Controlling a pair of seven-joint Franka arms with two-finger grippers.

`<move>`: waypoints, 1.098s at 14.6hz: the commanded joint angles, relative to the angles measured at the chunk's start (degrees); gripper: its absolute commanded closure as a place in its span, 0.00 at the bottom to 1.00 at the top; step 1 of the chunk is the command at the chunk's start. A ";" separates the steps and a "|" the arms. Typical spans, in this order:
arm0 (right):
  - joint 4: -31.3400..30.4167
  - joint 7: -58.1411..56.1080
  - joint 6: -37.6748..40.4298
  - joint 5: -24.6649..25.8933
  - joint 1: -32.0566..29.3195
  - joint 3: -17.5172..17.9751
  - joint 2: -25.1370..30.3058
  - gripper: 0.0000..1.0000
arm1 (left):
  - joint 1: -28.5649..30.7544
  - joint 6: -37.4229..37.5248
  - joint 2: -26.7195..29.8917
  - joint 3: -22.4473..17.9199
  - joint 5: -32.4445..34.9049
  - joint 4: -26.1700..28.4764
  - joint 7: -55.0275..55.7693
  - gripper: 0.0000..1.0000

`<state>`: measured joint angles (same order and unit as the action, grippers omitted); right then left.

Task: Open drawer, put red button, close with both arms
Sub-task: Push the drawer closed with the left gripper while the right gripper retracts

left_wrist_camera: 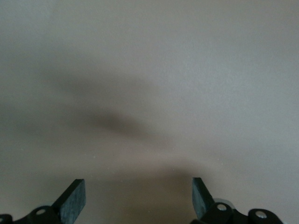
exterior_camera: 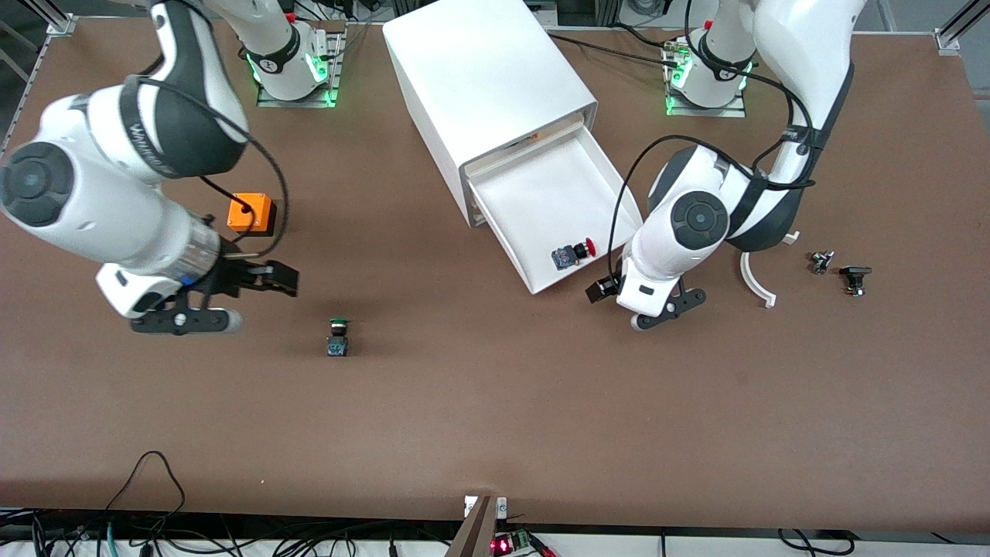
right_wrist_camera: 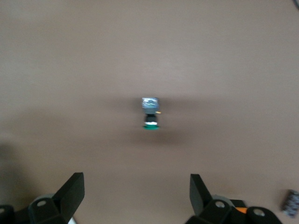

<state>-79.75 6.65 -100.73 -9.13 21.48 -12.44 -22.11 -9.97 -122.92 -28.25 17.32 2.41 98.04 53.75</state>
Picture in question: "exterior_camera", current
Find white curved plastic piece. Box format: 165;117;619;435
740;231;801;309

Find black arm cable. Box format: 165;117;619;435
128;73;289;260
608;43;818;283

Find white drawer cabinet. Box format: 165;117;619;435
382;0;598;229

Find tangled black cables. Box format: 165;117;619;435
0;507;465;557

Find white divider right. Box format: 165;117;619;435
463;112;586;180

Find circuit board with red light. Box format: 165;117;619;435
491;528;558;557

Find black cable on table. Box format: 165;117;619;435
545;29;697;61

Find curled black cable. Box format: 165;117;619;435
777;528;855;556

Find black switch part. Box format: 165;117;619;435
838;265;873;298

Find red push button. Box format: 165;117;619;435
551;237;597;271

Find orange button box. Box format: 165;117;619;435
227;193;278;237

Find looped black cable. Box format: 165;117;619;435
104;451;188;535

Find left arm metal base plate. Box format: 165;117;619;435
664;35;748;118

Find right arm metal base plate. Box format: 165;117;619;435
257;22;347;108

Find aluminium corner profile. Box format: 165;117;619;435
15;0;78;37
934;0;990;53

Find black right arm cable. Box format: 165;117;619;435
128;73;289;260

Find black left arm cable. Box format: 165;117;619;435
608;43;818;283

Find brown camera post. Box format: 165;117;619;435
445;495;497;557

